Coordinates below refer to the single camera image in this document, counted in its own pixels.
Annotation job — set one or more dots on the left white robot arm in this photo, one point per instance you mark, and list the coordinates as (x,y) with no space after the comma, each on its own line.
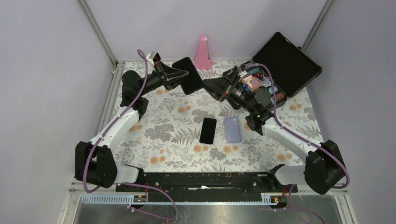
(94,160)

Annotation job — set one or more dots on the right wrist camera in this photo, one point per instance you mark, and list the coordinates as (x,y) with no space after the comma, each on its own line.
(241,70)

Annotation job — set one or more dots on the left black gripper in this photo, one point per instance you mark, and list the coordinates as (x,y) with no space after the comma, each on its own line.
(173,76)

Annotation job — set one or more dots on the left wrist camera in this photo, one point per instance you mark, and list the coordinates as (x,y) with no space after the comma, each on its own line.
(153,57)

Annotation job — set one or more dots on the lilac phone case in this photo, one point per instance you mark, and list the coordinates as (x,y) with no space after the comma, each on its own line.
(232,130)

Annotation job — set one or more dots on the floral table mat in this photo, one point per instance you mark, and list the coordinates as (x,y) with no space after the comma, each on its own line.
(166,139)

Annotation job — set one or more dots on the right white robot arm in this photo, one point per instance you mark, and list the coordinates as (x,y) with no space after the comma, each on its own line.
(323,169)

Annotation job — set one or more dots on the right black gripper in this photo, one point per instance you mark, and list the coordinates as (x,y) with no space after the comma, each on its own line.
(216,86)

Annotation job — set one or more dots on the black poker chip case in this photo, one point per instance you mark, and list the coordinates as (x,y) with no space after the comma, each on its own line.
(290,67)

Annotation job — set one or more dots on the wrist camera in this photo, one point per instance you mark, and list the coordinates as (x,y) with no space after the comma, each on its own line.
(153,57)
(241,70)

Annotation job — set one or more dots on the playing card deck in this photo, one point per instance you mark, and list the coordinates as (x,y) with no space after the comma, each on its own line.
(250,83)

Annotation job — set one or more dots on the pink metronome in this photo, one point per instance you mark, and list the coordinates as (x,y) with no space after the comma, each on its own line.
(202,59)

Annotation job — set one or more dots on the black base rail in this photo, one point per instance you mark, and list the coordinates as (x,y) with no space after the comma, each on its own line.
(211,187)

